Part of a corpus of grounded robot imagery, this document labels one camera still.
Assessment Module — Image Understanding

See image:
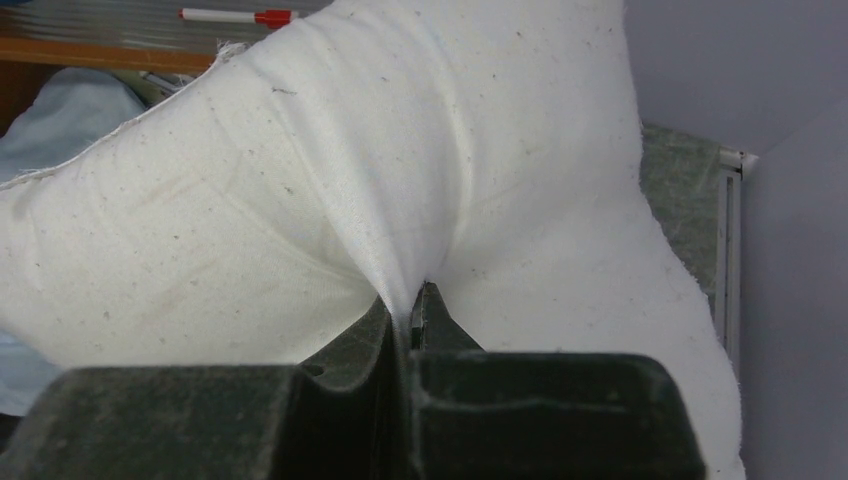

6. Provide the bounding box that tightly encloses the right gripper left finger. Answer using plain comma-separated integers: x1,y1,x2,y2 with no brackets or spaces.
1,302,392,479

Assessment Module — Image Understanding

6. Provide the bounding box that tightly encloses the aluminium table edge rail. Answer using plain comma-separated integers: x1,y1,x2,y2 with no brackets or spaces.
713,146,758,378

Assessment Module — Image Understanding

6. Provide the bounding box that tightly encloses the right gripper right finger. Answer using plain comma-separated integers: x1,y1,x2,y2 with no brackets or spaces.
407,283,706,479

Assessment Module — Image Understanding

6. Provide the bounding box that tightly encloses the red capped white marker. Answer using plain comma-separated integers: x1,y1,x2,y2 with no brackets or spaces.
177,8,300,29

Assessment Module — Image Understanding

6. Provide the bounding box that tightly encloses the wooden shelf rack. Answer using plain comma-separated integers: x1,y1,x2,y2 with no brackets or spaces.
1,0,326,130

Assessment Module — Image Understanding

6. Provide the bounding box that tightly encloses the white pillow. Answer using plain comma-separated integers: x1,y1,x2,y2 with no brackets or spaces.
1,1,745,479

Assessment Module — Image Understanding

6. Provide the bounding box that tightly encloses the light blue pillowcase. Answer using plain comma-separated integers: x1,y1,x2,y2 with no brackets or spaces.
1,68,146,417

